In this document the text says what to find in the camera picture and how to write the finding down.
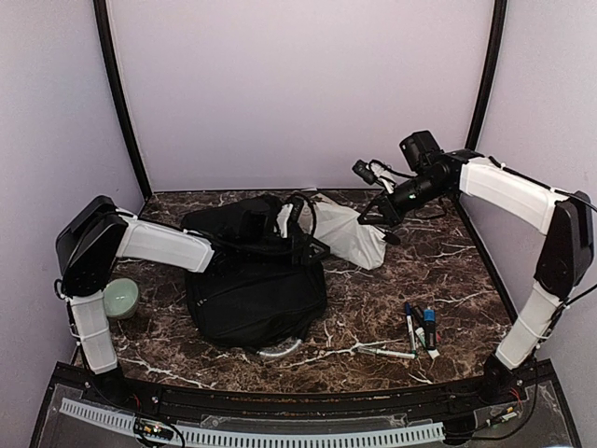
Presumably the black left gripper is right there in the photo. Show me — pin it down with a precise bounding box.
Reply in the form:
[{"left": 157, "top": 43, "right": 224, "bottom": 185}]
[{"left": 241, "top": 232, "right": 330, "bottom": 267}]

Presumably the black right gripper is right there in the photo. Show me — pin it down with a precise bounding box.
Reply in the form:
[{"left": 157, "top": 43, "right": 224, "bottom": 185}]
[{"left": 358, "top": 172, "right": 450, "bottom": 227}]

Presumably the white cloth pouch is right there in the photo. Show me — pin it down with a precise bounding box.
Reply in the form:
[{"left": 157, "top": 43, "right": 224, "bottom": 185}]
[{"left": 298, "top": 193, "right": 386, "bottom": 271}]

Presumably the black student bag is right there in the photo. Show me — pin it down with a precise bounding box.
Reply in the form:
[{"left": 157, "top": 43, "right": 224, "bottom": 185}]
[{"left": 181, "top": 193, "right": 327, "bottom": 352}]

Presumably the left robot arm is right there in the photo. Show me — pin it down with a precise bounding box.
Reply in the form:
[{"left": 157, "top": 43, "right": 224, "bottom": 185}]
[{"left": 55, "top": 193, "right": 329, "bottom": 407}]

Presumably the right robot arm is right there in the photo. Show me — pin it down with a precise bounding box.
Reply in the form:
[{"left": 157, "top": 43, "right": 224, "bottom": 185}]
[{"left": 353, "top": 149, "right": 596, "bottom": 371}]

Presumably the blue-capped white marker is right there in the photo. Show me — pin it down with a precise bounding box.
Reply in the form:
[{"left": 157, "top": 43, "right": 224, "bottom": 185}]
[{"left": 404, "top": 302, "right": 417, "bottom": 357}]

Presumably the blue-capped black highlighter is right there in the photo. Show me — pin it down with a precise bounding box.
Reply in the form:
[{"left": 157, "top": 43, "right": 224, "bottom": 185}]
[{"left": 423, "top": 308, "right": 437, "bottom": 350}]

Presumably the black marker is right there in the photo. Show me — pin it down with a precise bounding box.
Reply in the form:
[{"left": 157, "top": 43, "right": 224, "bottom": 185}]
[{"left": 410, "top": 305, "right": 426, "bottom": 348}]

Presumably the clear-capped white pen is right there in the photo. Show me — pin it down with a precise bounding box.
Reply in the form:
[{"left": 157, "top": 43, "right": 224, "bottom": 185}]
[{"left": 356, "top": 345, "right": 417, "bottom": 359}]

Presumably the white green glue stick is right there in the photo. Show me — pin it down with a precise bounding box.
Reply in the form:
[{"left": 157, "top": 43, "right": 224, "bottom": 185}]
[{"left": 416, "top": 327, "right": 440, "bottom": 360}]

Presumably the pale green ceramic bowl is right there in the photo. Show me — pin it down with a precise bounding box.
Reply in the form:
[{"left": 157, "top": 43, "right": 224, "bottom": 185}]
[{"left": 104, "top": 278, "right": 139, "bottom": 319}]

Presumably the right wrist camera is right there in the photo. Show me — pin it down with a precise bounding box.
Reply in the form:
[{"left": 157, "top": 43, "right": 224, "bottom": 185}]
[{"left": 399, "top": 131, "right": 442, "bottom": 175}]

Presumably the black front rail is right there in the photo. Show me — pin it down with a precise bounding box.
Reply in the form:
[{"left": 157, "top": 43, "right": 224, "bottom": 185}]
[{"left": 109, "top": 378, "right": 488, "bottom": 418}]

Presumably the right black frame post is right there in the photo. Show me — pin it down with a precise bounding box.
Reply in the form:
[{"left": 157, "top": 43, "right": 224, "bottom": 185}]
[{"left": 465, "top": 0, "right": 508, "bottom": 150}]

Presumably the black frame post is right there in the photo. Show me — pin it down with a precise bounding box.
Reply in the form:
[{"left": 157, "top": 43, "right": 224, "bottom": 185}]
[
  {"left": 92, "top": 0, "right": 153, "bottom": 202},
  {"left": 465, "top": 0, "right": 508, "bottom": 150}
]

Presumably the grey slotted cable duct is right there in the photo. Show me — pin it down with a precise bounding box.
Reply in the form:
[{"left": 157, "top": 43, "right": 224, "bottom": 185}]
[{"left": 59, "top": 398, "right": 445, "bottom": 448}]

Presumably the left black frame post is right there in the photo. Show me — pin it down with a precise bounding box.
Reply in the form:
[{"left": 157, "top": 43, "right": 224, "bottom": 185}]
[{"left": 92, "top": 0, "right": 153, "bottom": 202}]

